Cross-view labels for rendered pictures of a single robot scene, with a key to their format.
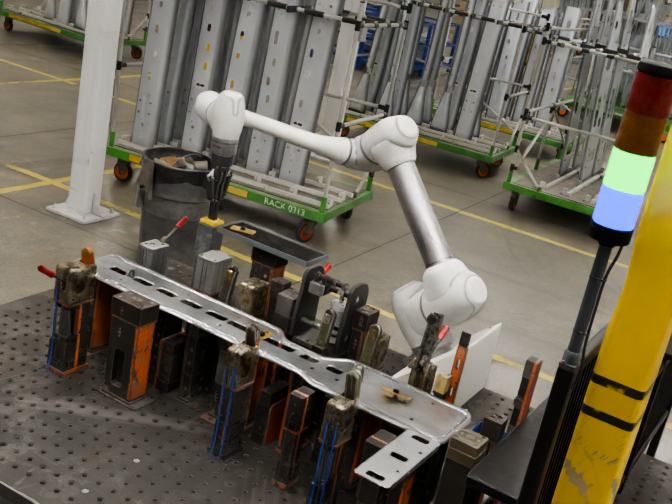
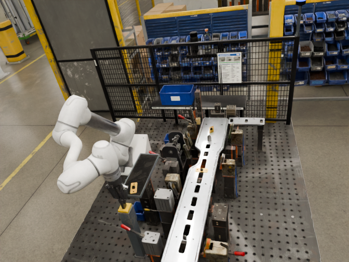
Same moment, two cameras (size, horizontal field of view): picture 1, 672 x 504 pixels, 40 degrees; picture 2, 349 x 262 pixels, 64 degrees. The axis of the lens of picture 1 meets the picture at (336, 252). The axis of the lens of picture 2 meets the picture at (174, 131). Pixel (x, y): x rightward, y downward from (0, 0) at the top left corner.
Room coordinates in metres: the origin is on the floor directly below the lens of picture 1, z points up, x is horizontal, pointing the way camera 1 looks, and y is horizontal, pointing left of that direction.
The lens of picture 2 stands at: (2.85, 1.55, 2.34)
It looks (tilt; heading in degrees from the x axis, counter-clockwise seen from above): 35 degrees down; 262
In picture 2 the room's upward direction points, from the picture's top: 10 degrees counter-clockwise
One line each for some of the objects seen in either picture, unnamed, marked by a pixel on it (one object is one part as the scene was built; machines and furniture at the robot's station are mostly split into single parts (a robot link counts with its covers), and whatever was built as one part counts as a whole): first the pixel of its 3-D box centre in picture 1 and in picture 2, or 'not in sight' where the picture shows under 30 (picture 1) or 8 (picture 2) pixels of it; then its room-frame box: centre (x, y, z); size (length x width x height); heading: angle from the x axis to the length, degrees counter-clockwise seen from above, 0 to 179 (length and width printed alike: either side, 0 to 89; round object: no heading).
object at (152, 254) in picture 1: (147, 292); (156, 256); (2.95, 0.61, 0.88); 0.11 x 0.10 x 0.36; 152
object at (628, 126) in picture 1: (640, 132); not in sight; (1.48, -0.44, 1.97); 0.07 x 0.07 x 0.06
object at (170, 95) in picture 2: not in sight; (177, 94); (2.44, -0.81, 1.10); 0.30 x 0.17 x 0.13; 153
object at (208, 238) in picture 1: (202, 280); (134, 232); (3.05, 0.44, 0.92); 0.08 x 0.08 x 0.44; 62
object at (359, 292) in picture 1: (321, 346); (177, 164); (2.66, -0.02, 0.94); 0.18 x 0.13 x 0.49; 62
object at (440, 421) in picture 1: (254, 335); (202, 172); (2.53, 0.19, 1.00); 1.38 x 0.22 x 0.02; 62
